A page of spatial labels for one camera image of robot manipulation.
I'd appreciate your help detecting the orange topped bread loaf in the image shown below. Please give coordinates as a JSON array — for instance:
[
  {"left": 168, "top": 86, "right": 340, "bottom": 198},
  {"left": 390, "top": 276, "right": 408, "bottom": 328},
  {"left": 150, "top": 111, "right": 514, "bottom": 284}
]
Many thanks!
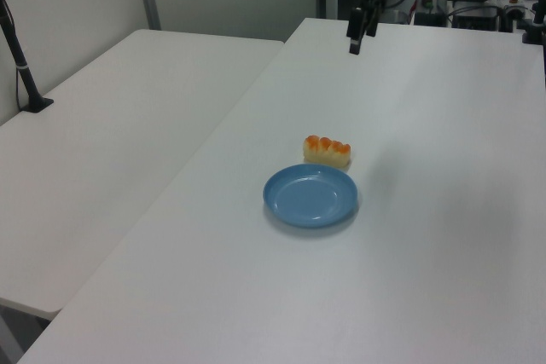
[{"left": 302, "top": 135, "right": 353, "bottom": 168}]

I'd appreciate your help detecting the blue round plate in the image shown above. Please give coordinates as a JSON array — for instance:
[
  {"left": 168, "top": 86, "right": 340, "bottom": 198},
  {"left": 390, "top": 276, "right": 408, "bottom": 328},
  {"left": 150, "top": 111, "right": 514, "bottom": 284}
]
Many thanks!
[{"left": 262, "top": 164, "right": 359, "bottom": 229}]

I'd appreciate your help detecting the black electronics box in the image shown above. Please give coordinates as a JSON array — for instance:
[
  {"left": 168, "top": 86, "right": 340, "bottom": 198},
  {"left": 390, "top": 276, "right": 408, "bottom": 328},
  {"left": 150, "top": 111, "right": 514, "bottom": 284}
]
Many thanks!
[{"left": 450, "top": 6, "right": 500, "bottom": 32}]

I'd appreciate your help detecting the white side table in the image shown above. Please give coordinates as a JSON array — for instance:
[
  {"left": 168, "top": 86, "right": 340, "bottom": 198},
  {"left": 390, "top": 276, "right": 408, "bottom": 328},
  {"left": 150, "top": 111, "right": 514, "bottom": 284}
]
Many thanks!
[{"left": 0, "top": 28, "right": 286, "bottom": 315}]

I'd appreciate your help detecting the black clamp camera mount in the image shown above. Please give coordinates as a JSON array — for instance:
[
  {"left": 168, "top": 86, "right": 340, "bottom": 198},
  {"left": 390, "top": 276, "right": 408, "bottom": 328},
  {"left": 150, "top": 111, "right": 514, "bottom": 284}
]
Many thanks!
[{"left": 520, "top": 0, "right": 546, "bottom": 45}]

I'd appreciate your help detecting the black camera stand pole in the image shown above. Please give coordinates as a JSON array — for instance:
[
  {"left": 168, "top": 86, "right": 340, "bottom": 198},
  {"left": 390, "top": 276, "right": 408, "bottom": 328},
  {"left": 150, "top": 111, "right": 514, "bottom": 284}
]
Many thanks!
[{"left": 0, "top": 0, "right": 55, "bottom": 114}]

